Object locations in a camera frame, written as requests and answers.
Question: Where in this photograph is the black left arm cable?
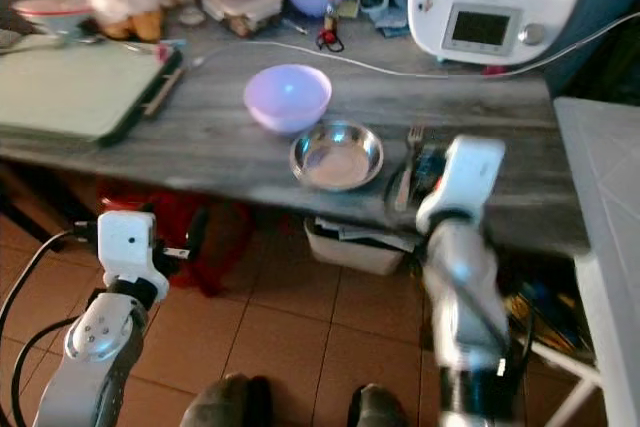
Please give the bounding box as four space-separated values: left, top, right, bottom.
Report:
0 230 106 427

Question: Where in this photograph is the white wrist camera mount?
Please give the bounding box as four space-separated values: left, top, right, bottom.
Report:
415 134 507 234
97 209 170 300

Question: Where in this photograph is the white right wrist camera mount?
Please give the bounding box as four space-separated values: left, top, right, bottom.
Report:
415 134 507 234

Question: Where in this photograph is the white bowl with red rim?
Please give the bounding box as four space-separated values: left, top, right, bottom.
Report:
11 0 97 41

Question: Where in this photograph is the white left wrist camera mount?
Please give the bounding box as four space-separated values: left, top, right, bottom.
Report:
97 209 170 300

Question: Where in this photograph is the green board in black frame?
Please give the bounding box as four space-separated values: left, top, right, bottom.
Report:
0 41 184 146

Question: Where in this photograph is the metal fork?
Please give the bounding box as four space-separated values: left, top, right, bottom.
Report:
394 125 427 214

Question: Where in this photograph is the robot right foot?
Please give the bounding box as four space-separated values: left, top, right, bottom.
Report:
347 384 413 427

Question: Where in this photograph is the thin white cable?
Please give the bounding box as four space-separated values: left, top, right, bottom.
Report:
175 9 640 80

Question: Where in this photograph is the stainless steel bowl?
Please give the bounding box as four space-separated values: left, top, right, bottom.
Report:
290 121 386 194

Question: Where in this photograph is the white plastic storage bin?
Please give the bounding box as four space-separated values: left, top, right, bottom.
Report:
304 214 413 277

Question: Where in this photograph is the small bottle with red cap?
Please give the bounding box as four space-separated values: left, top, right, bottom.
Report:
315 0 345 54

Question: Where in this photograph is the large lilac bowl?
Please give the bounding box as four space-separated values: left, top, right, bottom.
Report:
244 63 333 137

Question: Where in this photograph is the white side table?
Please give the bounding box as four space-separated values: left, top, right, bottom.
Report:
525 96 640 427

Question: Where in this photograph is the red bag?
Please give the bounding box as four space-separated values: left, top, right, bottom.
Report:
98 176 233 298

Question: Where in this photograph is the wooden stick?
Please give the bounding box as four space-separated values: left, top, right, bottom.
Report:
146 63 185 118

